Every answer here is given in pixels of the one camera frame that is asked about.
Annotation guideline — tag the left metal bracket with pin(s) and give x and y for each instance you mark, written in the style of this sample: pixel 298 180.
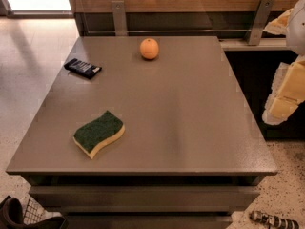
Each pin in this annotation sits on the left metal bracket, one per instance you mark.
pixel 119 18

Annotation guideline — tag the grey side shelf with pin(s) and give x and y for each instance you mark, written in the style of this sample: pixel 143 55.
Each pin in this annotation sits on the grey side shelf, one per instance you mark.
pixel 265 44

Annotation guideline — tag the right metal bracket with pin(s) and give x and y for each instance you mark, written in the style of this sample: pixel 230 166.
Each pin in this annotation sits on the right metal bracket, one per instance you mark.
pixel 253 35

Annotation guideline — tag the orange fruit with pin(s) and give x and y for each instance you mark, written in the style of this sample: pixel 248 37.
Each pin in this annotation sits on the orange fruit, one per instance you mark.
pixel 149 49

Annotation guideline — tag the green and yellow sponge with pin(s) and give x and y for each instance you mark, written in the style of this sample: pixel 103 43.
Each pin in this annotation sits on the green and yellow sponge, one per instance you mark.
pixel 101 132

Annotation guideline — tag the black bag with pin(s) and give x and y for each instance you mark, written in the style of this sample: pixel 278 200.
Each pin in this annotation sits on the black bag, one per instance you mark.
pixel 11 217

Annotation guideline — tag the wire mesh basket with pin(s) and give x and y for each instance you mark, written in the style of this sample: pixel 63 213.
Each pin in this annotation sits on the wire mesh basket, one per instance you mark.
pixel 33 212

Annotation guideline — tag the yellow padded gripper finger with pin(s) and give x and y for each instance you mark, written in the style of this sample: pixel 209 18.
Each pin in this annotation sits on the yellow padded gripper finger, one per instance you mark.
pixel 279 25
pixel 288 92

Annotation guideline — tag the black silver cylindrical tool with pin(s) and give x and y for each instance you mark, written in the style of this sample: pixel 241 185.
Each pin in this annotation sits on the black silver cylindrical tool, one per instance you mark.
pixel 274 221

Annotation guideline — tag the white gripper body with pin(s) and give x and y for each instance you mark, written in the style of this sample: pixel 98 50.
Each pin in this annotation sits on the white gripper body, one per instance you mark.
pixel 297 28

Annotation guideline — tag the metal bracket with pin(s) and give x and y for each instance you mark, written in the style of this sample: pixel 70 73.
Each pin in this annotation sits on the metal bracket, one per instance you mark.
pixel 253 35
pixel 119 18

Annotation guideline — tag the grey table with drawers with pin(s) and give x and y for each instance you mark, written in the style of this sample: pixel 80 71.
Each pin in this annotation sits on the grey table with drawers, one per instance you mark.
pixel 191 154

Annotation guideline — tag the dark blue rxbar wrapper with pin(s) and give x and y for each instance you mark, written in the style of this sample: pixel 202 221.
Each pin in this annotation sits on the dark blue rxbar wrapper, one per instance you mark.
pixel 82 68

